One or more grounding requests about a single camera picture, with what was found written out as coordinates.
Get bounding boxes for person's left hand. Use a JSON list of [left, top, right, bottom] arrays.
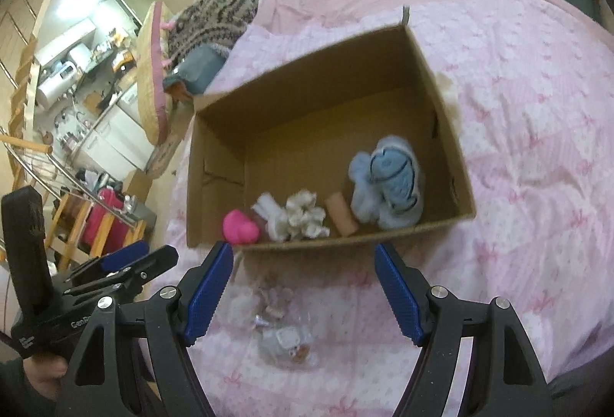
[[21, 347, 68, 401]]

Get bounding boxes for pale pink scrunchie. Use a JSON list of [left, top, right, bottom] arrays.
[[254, 273, 293, 319]]

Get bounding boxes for patterned knit blanket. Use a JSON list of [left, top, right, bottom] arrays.
[[165, 0, 260, 65]]

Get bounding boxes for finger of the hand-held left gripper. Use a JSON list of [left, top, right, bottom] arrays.
[[62, 241, 150, 286], [64, 246, 179, 303]]

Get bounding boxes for wooden rack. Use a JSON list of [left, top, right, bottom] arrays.
[[45, 191, 145, 271]]

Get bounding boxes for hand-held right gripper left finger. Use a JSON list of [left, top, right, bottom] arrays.
[[55, 241, 236, 417]]

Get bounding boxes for patterned floor rug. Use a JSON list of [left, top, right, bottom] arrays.
[[146, 141, 180, 178]]

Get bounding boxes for clear plastic bag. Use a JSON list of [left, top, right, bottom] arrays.
[[254, 314, 320, 370]]

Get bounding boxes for red bag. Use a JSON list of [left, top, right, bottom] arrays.
[[79, 188, 132, 255]]

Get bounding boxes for pink plush toy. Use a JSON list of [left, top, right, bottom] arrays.
[[222, 209, 261, 245]]

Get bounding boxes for brown cardboard box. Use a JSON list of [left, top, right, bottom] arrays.
[[185, 7, 478, 251]]

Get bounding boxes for white flower scrunchie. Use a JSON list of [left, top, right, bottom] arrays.
[[283, 189, 332, 240]]

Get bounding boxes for person's left forearm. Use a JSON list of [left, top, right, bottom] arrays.
[[0, 359, 58, 417]]

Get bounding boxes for blue fish plush toy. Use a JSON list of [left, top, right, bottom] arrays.
[[348, 135, 425, 230]]

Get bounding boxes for grey bin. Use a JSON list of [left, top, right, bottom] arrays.
[[125, 194, 157, 238]]

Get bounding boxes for peach rectangular block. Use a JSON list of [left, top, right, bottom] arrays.
[[325, 191, 360, 237]]

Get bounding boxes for white kitchen cabinets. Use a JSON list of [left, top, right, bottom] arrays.
[[79, 86, 157, 173]]

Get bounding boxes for yellow cushion with pink trim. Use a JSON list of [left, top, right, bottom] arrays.
[[135, 1, 174, 145]]

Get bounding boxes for white plush toy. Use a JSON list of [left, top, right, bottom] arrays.
[[250, 193, 291, 241]]

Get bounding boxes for metal stair railing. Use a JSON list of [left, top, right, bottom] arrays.
[[0, 129, 145, 231]]

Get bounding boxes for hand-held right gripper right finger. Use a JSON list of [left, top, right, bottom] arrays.
[[374, 243, 550, 417]]

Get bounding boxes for blue-grey pillow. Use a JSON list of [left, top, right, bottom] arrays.
[[162, 44, 231, 97]]

